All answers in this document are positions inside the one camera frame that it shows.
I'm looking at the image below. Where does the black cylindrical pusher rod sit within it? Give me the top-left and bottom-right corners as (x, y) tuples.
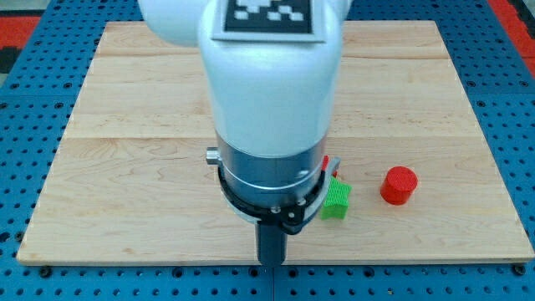
(256, 222), (287, 267)

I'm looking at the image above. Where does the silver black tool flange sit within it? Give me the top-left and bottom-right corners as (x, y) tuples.
(206, 137), (339, 234)

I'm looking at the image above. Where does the green star block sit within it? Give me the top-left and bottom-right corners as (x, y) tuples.
(320, 176), (352, 220)

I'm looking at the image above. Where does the red cylinder block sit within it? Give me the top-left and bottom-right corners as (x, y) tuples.
(380, 166), (418, 206)

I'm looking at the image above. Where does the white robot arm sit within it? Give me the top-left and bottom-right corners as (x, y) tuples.
(139, 0), (351, 267)

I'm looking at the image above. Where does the black white fiducial tag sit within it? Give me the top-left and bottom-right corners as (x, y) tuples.
(211, 0), (325, 43)

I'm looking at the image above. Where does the wooden board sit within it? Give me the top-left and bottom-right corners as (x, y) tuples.
(17, 21), (534, 266)

